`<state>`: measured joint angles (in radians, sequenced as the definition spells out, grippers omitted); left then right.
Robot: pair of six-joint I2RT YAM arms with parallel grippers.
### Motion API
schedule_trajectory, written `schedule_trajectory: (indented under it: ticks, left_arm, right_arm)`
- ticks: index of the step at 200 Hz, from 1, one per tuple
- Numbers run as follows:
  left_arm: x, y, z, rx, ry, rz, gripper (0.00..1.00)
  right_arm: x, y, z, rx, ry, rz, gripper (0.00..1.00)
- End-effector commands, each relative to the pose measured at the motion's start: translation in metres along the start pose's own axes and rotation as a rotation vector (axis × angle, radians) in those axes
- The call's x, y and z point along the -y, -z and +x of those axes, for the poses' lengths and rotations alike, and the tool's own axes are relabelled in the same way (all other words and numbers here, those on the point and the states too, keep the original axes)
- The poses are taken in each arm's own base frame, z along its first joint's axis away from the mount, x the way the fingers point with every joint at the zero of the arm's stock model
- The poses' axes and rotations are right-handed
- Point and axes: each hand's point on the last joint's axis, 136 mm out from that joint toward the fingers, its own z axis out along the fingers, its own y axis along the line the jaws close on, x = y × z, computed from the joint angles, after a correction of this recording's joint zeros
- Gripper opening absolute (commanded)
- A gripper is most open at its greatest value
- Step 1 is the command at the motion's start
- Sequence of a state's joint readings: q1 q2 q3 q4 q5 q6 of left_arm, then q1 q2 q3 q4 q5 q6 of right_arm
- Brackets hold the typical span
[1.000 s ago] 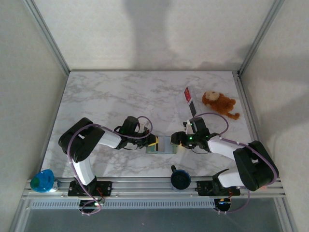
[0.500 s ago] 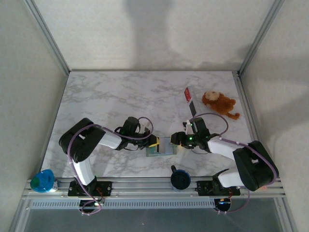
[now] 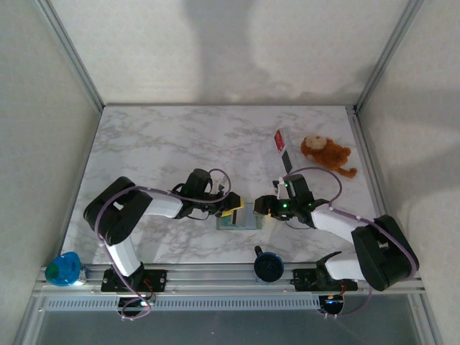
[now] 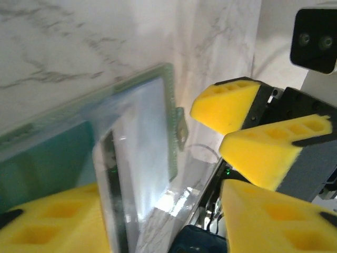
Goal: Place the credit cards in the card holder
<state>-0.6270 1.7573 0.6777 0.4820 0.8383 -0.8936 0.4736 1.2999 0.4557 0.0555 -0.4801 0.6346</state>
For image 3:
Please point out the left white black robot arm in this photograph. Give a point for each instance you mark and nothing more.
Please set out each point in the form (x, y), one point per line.
(161, 205)

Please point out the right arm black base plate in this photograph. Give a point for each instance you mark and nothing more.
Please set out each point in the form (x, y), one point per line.
(305, 278)

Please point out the blue tape dispenser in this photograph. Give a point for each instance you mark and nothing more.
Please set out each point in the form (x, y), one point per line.
(63, 269)

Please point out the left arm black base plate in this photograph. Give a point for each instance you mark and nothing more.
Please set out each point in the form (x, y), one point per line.
(158, 278)

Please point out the red and white packet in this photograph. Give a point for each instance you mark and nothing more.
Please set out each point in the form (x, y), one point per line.
(284, 151)

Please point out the brown monkey plush toy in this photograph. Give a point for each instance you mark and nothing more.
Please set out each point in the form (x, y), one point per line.
(327, 152)

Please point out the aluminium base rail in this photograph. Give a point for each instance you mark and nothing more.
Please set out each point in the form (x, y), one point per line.
(215, 276)

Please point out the aluminium side rail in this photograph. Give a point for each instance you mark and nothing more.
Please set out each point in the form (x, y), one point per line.
(370, 172)

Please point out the red credit card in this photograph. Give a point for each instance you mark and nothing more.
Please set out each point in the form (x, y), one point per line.
(278, 141)

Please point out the aluminium frame leg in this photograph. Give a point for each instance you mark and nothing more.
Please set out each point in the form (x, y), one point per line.
(427, 320)
(30, 320)

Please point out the aluminium frame post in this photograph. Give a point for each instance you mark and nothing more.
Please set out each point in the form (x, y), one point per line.
(388, 54)
(72, 54)

